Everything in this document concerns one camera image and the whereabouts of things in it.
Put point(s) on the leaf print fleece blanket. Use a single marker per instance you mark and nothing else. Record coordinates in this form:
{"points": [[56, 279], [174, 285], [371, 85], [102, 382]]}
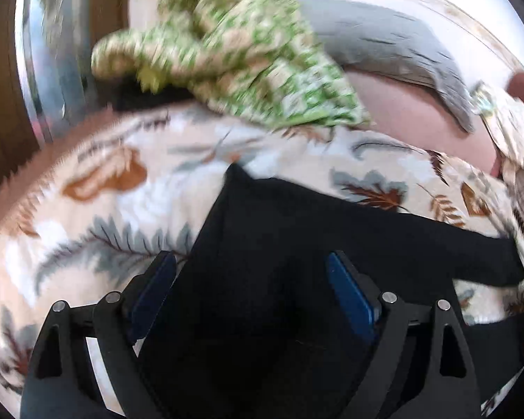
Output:
{"points": [[88, 213]]}

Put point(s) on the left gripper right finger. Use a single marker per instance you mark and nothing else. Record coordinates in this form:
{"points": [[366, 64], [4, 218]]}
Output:
{"points": [[415, 359]]}

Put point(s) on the black pants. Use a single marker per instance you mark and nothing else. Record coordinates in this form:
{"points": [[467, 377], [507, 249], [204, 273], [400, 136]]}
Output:
{"points": [[251, 327]]}

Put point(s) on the green patterned quilt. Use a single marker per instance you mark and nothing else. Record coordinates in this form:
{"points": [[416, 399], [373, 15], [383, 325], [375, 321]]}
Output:
{"points": [[255, 59]]}

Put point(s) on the stained glass wardrobe door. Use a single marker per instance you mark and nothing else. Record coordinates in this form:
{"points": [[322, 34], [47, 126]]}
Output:
{"points": [[52, 45]]}

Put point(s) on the white printed pillow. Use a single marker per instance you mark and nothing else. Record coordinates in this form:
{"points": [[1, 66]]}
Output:
{"points": [[503, 116]]}

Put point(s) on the grey quilted blanket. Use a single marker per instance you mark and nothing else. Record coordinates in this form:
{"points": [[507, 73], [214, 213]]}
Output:
{"points": [[392, 44]]}

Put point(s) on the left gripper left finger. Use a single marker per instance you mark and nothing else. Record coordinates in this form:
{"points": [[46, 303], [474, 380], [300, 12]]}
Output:
{"points": [[84, 364]]}

